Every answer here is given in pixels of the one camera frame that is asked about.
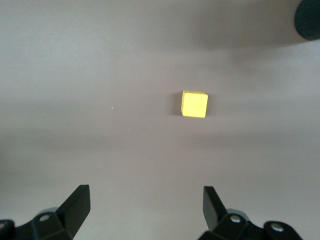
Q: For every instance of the yellow cube block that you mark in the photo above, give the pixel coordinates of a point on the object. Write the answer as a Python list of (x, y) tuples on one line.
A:
[(195, 105)]

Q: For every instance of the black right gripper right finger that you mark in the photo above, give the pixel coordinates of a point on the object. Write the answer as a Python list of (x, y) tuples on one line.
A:
[(215, 215)]

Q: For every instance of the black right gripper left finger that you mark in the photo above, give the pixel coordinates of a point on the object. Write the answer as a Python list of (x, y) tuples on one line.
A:
[(75, 210)]

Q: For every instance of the black rounded object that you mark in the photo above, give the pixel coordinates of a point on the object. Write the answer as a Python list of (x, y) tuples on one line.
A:
[(308, 20)]

